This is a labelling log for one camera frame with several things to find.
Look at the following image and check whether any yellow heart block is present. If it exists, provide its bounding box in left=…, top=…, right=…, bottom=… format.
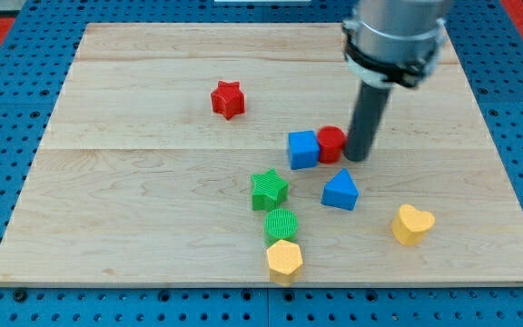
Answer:
left=391, top=203, right=436, bottom=246

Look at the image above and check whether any blue triangle block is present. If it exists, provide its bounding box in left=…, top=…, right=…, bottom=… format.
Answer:
left=321, top=168, right=360, bottom=211

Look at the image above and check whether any blue cube block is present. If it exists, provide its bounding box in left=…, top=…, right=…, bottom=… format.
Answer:
left=288, top=131, right=320, bottom=170

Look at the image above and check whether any red star block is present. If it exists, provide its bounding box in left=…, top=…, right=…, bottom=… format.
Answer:
left=211, top=80, right=246, bottom=121

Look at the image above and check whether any green cylinder block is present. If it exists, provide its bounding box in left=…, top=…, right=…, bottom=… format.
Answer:
left=264, top=208, right=298, bottom=246

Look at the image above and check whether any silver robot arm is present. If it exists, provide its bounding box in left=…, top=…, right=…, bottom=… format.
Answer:
left=341, top=0, right=453, bottom=89

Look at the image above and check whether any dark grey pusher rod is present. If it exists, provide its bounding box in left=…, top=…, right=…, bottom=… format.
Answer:
left=343, top=82, right=390, bottom=162

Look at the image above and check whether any yellow hexagon block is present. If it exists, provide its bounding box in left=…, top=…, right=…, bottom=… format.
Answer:
left=266, top=240, right=303, bottom=286

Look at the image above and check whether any light wooden board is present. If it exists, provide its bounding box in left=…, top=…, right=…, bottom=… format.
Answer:
left=0, top=24, right=523, bottom=288

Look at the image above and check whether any red cylinder block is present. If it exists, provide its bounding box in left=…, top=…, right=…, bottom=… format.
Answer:
left=317, top=125, right=346, bottom=164

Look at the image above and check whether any green star block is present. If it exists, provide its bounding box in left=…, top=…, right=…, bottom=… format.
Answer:
left=251, top=168, right=289, bottom=212

